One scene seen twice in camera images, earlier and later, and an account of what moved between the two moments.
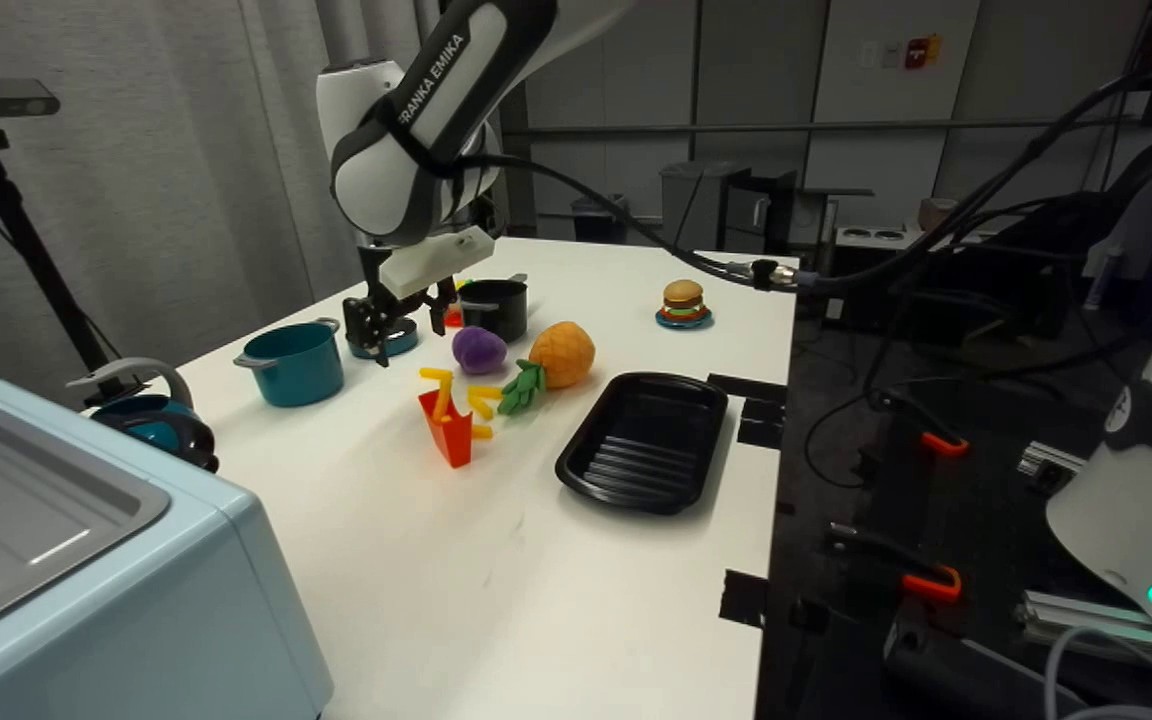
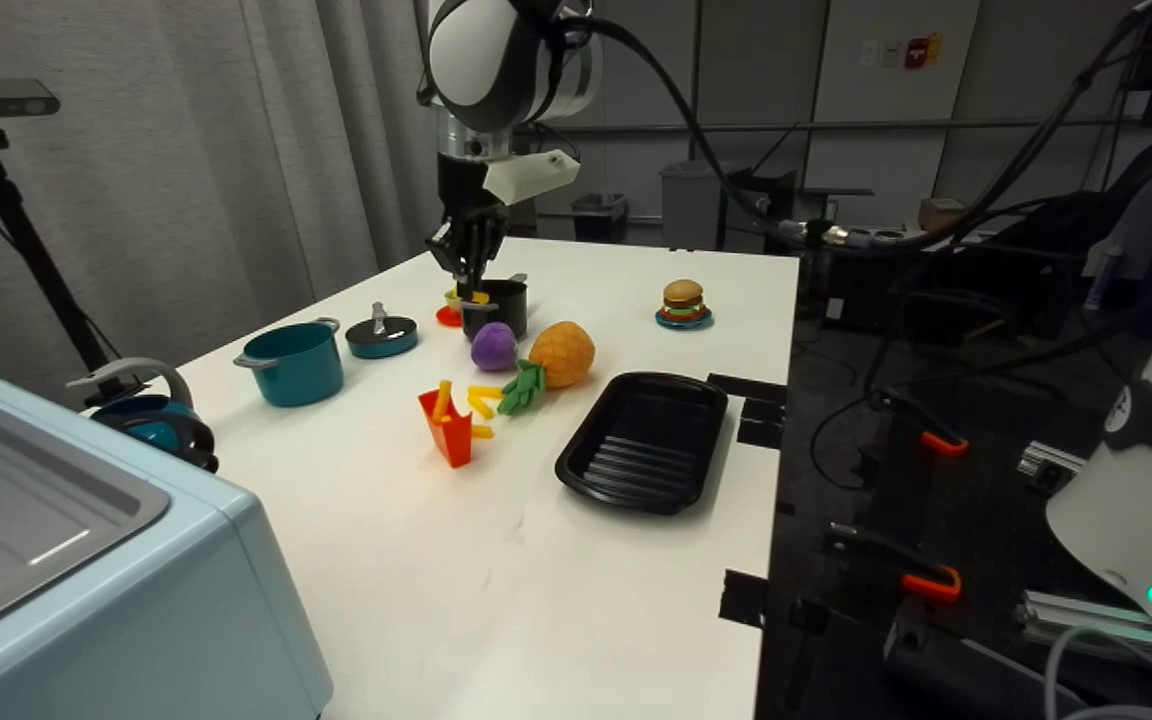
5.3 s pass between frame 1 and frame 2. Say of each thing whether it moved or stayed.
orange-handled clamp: stayed
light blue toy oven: stayed
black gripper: moved
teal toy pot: stayed
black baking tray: stayed
